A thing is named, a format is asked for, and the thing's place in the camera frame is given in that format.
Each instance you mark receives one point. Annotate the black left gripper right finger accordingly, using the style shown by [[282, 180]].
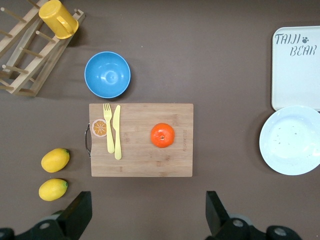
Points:
[[218, 217]]

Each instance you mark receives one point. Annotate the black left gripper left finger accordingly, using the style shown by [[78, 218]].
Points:
[[78, 215]]

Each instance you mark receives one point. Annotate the orange mandarin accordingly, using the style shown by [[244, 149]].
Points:
[[162, 135]]

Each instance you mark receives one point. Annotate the white round plate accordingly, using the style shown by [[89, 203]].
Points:
[[290, 142]]

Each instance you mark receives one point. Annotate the yellow lemon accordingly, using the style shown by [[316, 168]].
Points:
[[55, 160], [52, 190]]

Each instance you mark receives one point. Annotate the bamboo cutting board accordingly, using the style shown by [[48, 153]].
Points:
[[140, 162]]

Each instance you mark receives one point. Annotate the yellow plastic fork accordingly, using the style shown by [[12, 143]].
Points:
[[110, 140]]

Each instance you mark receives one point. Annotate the yellow plastic knife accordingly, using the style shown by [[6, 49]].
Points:
[[117, 140]]

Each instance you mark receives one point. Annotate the toy orange slice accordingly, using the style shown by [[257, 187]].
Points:
[[98, 128]]

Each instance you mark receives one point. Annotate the wooden peg drying rack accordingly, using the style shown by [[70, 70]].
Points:
[[25, 88]]

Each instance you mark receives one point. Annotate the blue bowl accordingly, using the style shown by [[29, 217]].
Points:
[[107, 75]]

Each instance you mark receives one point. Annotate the cream bear print tray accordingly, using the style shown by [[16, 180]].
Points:
[[295, 80]]

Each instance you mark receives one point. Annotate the yellow plastic mug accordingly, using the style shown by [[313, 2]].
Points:
[[53, 17]]

